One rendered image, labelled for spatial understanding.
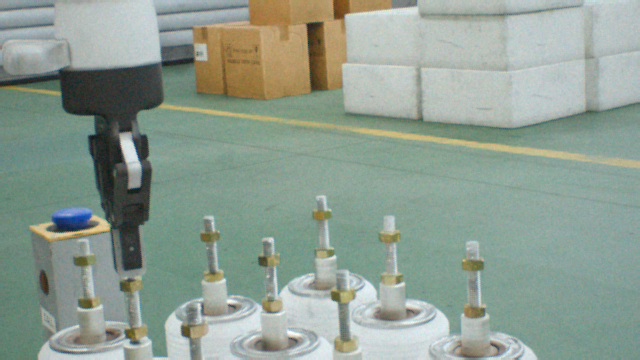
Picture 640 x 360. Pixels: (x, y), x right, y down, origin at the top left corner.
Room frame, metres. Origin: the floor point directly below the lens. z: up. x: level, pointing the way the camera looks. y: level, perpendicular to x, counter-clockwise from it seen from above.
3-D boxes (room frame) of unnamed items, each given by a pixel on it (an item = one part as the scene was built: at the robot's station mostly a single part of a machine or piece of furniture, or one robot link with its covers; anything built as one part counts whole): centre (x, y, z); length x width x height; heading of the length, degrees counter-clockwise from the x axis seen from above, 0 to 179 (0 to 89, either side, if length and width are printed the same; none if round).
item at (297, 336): (0.88, 0.05, 0.25); 0.08 x 0.08 x 0.01
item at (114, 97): (0.83, 0.15, 0.46); 0.08 x 0.08 x 0.09
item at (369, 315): (0.94, -0.06, 0.25); 0.08 x 0.08 x 0.01
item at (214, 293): (0.99, 0.10, 0.26); 0.02 x 0.02 x 0.03
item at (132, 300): (0.83, 0.15, 0.31); 0.01 x 0.01 x 0.08; 68
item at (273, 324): (0.88, 0.05, 0.26); 0.02 x 0.02 x 0.03
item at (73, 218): (1.10, 0.25, 0.32); 0.04 x 0.04 x 0.02
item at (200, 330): (0.72, 0.09, 0.32); 0.02 x 0.02 x 0.01; 50
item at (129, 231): (0.81, 0.14, 0.37); 0.03 x 0.01 x 0.05; 19
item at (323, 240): (1.04, 0.00, 0.30); 0.01 x 0.01 x 0.08; 12
